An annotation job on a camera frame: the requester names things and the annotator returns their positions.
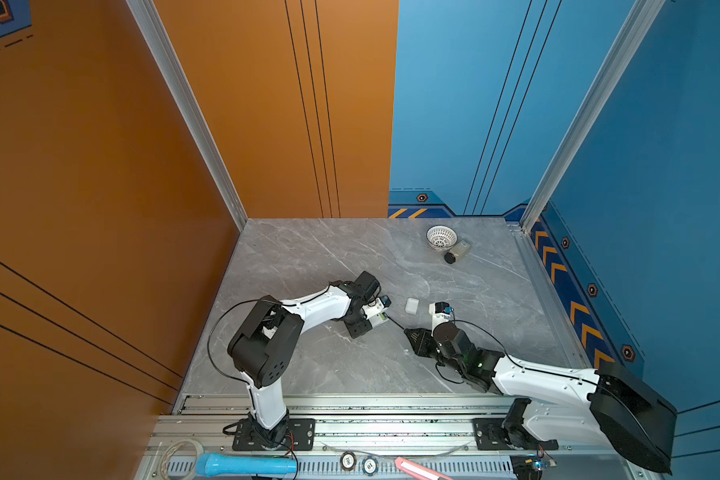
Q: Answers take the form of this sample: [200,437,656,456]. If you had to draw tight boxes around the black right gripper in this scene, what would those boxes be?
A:
[401,329,465,378]

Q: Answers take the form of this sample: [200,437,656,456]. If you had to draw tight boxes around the black handled screwdriver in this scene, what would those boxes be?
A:
[385,314,407,333]

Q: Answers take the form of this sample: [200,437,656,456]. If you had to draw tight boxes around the white battery cover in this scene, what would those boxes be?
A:
[404,297,419,315]

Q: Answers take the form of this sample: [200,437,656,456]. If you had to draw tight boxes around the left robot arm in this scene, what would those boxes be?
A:
[227,271,391,443]

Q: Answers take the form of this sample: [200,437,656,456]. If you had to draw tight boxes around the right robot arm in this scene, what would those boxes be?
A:
[404,322,678,474]

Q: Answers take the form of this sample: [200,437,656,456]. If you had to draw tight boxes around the glass jar with black lid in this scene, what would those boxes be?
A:
[444,240,472,264]

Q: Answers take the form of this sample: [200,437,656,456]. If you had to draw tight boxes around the patterned white ceramic bowl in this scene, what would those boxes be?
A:
[426,225,458,251]

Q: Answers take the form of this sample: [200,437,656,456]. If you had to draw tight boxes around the small green circuit board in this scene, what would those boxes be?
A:
[510,456,557,480]

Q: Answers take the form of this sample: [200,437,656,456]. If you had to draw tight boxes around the clear tape roll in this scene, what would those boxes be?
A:
[153,439,205,480]

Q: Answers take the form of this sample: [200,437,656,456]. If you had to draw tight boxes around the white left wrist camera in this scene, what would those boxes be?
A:
[362,295,391,326]

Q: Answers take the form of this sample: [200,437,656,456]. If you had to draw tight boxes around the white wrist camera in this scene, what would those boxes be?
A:
[362,295,391,326]
[428,301,454,331]

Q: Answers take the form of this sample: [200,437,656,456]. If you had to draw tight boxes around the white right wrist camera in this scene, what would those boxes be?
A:
[428,301,454,331]

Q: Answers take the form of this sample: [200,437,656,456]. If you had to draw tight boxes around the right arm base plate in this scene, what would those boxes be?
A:
[472,418,559,452]

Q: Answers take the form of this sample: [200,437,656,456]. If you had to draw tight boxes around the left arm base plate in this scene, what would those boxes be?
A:
[232,415,316,452]

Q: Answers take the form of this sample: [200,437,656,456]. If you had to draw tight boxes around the blue plastic handle tool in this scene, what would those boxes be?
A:
[195,453,298,478]

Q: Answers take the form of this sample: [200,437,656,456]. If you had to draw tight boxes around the aluminium corner post left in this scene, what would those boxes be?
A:
[126,0,248,232]

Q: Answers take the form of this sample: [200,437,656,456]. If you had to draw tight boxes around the aluminium corner post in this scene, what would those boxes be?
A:
[519,0,665,235]
[126,0,248,232]

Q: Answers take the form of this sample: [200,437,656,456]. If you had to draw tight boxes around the aluminium corner post right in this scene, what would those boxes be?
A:
[519,0,665,235]

